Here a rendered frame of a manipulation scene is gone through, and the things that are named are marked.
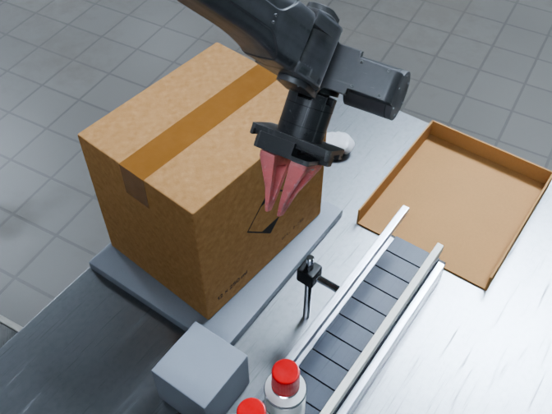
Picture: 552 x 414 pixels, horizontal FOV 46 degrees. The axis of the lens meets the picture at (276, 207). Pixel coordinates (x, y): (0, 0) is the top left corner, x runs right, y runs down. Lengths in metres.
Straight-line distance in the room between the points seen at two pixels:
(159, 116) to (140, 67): 1.99
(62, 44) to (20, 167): 0.77
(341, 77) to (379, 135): 0.69
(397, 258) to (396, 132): 0.37
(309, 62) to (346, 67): 0.06
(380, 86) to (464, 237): 0.58
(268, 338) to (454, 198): 0.47
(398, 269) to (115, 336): 0.48
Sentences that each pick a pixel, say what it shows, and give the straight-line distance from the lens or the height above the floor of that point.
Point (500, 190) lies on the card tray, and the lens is 1.35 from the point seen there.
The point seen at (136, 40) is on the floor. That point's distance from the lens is 3.16.
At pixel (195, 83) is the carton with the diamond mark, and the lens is 1.06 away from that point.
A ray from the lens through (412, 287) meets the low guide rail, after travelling 1.06.
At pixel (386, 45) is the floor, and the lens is 3.10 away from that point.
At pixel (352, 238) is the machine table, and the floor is 0.83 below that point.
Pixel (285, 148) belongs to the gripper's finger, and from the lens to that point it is 0.75.
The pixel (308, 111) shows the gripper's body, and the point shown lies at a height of 1.29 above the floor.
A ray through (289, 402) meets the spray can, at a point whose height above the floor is 1.05.
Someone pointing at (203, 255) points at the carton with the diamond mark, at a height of 1.02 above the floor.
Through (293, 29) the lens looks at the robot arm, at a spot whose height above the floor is 1.42.
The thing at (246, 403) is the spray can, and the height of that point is 1.08.
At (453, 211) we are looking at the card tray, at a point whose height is 0.83.
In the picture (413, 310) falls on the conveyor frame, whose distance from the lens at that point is 1.08.
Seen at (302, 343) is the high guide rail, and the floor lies 0.96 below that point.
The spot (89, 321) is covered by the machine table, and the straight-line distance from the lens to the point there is 1.15.
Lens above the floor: 1.78
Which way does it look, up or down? 49 degrees down
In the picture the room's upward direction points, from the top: straight up
